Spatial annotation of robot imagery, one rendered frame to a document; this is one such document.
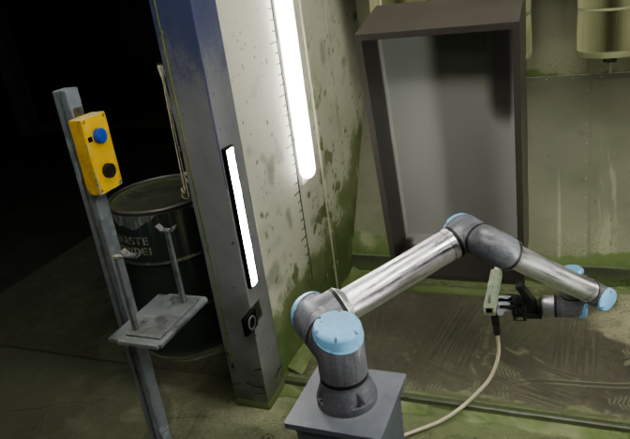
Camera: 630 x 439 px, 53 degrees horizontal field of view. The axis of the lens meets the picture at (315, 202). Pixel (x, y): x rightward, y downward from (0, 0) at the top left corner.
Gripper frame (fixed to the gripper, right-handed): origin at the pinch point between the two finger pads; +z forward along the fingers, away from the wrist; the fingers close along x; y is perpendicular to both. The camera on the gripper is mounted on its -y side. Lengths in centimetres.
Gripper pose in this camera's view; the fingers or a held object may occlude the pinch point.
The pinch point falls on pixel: (490, 300)
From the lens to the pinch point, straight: 273.7
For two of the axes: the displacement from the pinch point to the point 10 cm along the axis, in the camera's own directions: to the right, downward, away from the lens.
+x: 3.2, -4.3, 8.4
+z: -9.3, 0.4, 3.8
